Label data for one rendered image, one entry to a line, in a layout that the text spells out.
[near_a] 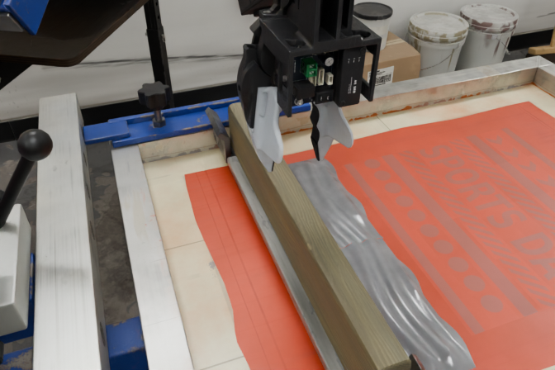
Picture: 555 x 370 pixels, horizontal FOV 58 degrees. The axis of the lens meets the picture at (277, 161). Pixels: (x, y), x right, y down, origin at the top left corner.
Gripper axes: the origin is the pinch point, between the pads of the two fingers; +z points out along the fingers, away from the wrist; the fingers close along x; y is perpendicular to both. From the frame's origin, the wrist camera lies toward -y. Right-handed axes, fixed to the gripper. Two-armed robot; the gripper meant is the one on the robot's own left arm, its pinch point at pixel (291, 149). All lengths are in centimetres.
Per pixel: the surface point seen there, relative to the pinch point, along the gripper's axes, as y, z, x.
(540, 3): -196, 84, 249
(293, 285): 6.0, 12.4, -1.9
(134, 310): -76, 113, -22
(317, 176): -13.0, 15.9, 9.5
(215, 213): -11.3, 16.7, -5.6
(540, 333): 17.5, 16.0, 20.5
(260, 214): -5.1, 12.5, -1.6
